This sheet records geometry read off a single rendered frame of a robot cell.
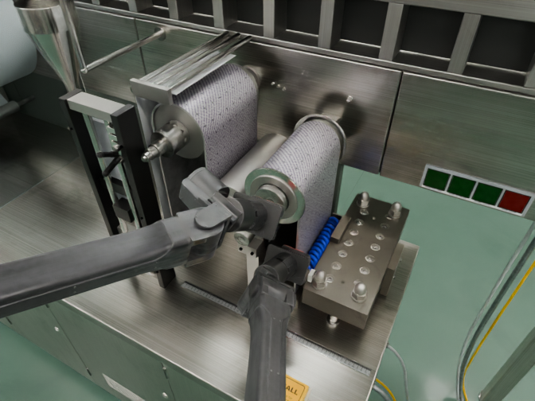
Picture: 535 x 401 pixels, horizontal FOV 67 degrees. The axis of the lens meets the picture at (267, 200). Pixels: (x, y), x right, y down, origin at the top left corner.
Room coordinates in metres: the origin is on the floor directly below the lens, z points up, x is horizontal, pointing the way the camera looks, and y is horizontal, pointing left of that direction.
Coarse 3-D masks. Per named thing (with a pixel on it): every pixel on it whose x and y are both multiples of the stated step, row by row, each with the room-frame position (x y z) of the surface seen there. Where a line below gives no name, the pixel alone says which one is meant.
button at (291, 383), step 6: (288, 378) 0.41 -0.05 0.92; (288, 384) 0.40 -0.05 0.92; (294, 384) 0.40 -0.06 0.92; (300, 384) 0.40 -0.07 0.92; (306, 384) 0.40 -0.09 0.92; (288, 390) 0.39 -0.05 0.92; (294, 390) 0.39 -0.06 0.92; (300, 390) 0.39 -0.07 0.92; (306, 390) 0.39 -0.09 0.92; (288, 396) 0.37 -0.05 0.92; (294, 396) 0.37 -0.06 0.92; (300, 396) 0.37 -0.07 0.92
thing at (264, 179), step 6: (258, 180) 0.67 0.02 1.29; (264, 180) 0.67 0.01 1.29; (270, 180) 0.66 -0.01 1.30; (276, 180) 0.65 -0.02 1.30; (252, 186) 0.68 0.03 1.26; (258, 186) 0.67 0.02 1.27; (282, 186) 0.65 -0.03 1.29; (288, 186) 0.64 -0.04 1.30; (252, 192) 0.68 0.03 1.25; (288, 192) 0.64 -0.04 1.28; (288, 198) 0.64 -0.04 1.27; (294, 198) 0.63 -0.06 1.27; (294, 204) 0.63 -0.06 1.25; (288, 210) 0.64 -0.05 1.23; (294, 210) 0.63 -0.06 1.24; (282, 216) 0.65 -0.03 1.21; (288, 216) 0.64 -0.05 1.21
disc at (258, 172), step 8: (264, 168) 0.67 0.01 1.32; (248, 176) 0.69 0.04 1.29; (256, 176) 0.68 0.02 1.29; (272, 176) 0.66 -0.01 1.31; (280, 176) 0.65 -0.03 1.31; (248, 184) 0.69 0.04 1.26; (288, 184) 0.64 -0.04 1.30; (248, 192) 0.69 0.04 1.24; (296, 192) 0.64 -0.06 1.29; (304, 200) 0.63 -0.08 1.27; (304, 208) 0.63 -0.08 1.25; (296, 216) 0.63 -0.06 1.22
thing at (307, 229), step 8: (328, 184) 0.79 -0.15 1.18; (320, 192) 0.74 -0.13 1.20; (328, 192) 0.80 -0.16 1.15; (320, 200) 0.75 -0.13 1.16; (328, 200) 0.81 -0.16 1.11; (312, 208) 0.70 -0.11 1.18; (320, 208) 0.76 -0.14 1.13; (328, 208) 0.82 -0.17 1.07; (304, 216) 0.66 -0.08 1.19; (312, 216) 0.71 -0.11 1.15; (320, 216) 0.76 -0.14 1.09; (328, 216) 0.83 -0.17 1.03; (304, 224) 0.67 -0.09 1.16; (312, 224) 0.71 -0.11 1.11; (320, 224) 0.77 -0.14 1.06; (304, 232) 0.67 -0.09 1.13; (312, 232) 0.72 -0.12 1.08; (296, 240) 0.64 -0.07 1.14; (304, 240) 0.67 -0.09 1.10; (312, 240) 0.72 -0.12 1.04; (296, 248) 0.64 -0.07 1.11; (304, 248) 0.68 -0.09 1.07
